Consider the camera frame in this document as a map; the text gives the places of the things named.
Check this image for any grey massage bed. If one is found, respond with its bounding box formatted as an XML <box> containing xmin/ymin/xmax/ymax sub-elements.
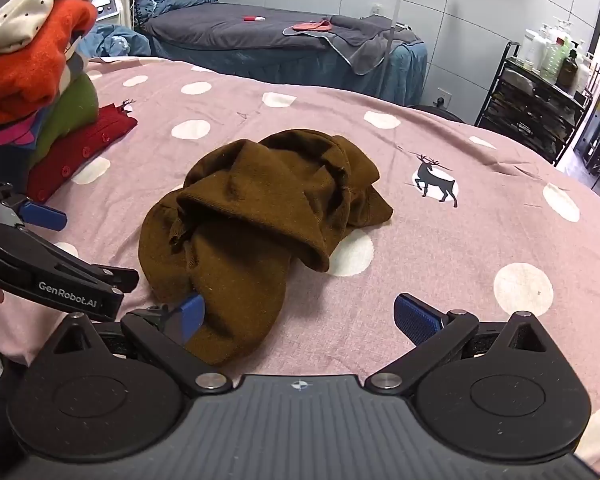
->
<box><xmin>142</xmin><ymin>2</ymin><xmax>428</xmax><ymax>106</ymax></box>

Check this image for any group of bottles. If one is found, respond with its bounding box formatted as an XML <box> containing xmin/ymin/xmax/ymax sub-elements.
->
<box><xmin>520</xmin><ymin>19</ymin><xmax>598</xmax><ymax>96</ymax></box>

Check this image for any brown bottle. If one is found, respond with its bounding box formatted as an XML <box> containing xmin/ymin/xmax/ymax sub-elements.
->
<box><xmin>557</xmin><ymin>49</ymin><xmax>580</xmax><ymax>88</ymax></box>

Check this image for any pink polka dot blanket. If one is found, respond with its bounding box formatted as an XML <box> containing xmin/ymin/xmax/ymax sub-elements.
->
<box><xmin>0</xmin><ymin>57</ymin><xmax>600</xmax><ymax>476</ymax></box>

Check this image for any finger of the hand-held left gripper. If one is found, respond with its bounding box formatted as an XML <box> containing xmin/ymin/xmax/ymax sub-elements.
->
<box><xmin>41</xmin><ymin>246</ymin><xmax>140</xmax><ymax>294</ymax></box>
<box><xmin>0</xmin><ymin>180</ymin><xmax>69</xmax><ymax>233</ymax></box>

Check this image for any orange sweater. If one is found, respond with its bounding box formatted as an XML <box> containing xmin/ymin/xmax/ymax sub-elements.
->
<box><xmin>0</xmin><ymin>0</ymin><xmax>98</xmax><ymax>123</ymax></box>

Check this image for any green garment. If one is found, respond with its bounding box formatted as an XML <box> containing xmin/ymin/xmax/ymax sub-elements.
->
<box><xmin>30</xmin><ymin>72</ymin><xmax>101</xmax><ymax>166</ymax></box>

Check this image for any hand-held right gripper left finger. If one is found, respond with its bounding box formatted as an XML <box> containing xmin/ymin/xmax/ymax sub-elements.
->
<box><xmin>47</xmin><ymin>293</ymin><xmax>233</xmax><ymax>395</ymax></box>

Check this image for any black stool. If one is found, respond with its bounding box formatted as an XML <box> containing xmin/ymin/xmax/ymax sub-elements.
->
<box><xmin>407</xmin><ymin>104</ymin><xmax>466</xmax><ymax>123</ymax></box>

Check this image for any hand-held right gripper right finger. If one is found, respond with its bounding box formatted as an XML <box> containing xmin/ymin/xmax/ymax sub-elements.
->
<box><xmin>365</xmin><ymin>292</ymin><xmax>557</xmax><ymax>394</ymax></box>

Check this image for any grey towel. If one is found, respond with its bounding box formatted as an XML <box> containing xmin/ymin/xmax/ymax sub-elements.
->
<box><xmin>282</xmin><ymin>14</ymin><xmax>421</xmax><ymax>76</ymax></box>

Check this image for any blue bedding pile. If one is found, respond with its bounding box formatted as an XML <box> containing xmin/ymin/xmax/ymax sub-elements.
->
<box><xmin>77</xmin><ymin>0</ymin><xmax>218</xmax><ymax>58</ymax></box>

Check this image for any clear stand pole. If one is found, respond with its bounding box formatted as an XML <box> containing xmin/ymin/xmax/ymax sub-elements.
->
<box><xmin>380</xmin><ymin>0</ymin><xmax>411</xmax><ymax>101</ymax></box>

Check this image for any white beauty machine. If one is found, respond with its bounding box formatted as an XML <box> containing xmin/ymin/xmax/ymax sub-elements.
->
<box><xmin>90</xmin><ymin>0</ymin><xmax>136</xmax><ymax>28</ymax></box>

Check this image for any red buttoned cardigan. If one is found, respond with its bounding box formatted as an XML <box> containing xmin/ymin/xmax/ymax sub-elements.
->
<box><xmin>26</xmin><ymin>102</ymin><xmax>138</xmax><ymax>203</ymax></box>

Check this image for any cream dotted garment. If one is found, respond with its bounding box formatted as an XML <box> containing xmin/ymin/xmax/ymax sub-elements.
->
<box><xmin>0</xmin><ymin>0</ymin><xmax>93</xmax><ymax>66</ymax></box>

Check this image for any black rack cart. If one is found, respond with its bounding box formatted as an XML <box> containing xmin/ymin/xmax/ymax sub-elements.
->
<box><xmin>474</xmin><ymin>40</ymin><xmax>600</xmax><ymax>166</ymax></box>

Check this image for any brown sweater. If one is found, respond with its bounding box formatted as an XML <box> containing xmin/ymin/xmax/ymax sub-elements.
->
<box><xmin>139</xmin><ymin>129</ymin><xmax>395</xmax><ymax>366</ymax></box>

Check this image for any pink garment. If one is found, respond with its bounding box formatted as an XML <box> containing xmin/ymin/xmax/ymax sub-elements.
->
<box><xmin>0</xmin><ymin>112</ymin><xmax>43</xmax><ymax>148</ymax></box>

